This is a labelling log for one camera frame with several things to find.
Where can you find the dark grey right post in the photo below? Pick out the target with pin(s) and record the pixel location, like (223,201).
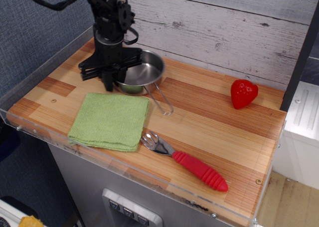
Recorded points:
(301,61)

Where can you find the clear acrylic guard rail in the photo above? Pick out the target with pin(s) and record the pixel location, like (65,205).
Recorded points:
(239,144)

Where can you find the white ribbed side unit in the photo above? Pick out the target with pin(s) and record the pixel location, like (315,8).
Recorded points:
(297,154)

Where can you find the red handled metal fork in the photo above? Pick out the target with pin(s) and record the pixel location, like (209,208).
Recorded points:
(204,172)

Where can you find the silver toy dispenser panel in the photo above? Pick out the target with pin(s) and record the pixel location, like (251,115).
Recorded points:
(130,209)

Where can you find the yellow and black object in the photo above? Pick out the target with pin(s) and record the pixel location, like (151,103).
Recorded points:
(25,221)

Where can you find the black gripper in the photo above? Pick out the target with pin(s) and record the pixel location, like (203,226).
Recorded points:
(110,61)

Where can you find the small stainless steel pot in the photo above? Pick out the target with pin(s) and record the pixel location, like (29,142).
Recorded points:
(145,78)

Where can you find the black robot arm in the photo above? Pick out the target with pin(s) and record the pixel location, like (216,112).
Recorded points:
(112,20)

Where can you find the grey toy kitchen cabinet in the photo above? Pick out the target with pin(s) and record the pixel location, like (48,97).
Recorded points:
(86,180)

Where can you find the red plastic strawberry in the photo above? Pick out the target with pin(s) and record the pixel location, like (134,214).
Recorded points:
(243,92)

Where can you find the folded green cloth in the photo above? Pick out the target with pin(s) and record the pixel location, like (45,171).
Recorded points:
(110,121)

